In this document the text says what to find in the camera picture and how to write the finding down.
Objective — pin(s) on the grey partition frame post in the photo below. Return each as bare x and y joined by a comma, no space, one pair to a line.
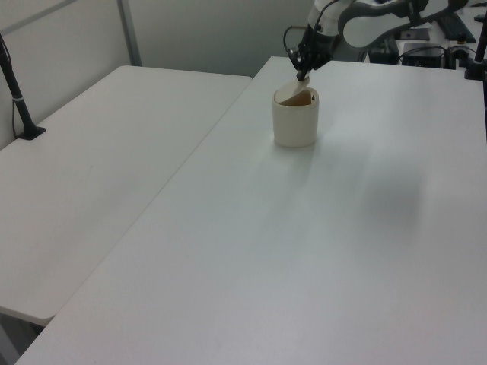
129,32

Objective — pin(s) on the black box with green connector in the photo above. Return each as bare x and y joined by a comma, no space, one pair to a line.
384,52

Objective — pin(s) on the dark flat tablet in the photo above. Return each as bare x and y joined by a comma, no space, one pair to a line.
416,34

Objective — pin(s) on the cream round trash bin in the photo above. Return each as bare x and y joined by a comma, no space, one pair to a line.
295,125

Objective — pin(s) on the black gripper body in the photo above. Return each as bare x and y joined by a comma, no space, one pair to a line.
316,45

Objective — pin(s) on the black keyboard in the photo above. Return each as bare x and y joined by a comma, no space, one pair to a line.
458,28

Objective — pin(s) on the black electronics box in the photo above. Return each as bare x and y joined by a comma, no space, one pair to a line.
422,55

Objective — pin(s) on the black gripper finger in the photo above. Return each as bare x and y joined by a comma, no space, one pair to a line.
312,67
301,68

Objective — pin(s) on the black clamp stand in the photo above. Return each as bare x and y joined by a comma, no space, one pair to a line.
478,57

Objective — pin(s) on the black camera stand pole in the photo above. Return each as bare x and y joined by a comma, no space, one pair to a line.
20,104

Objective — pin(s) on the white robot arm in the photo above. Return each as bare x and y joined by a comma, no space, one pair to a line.
365,21

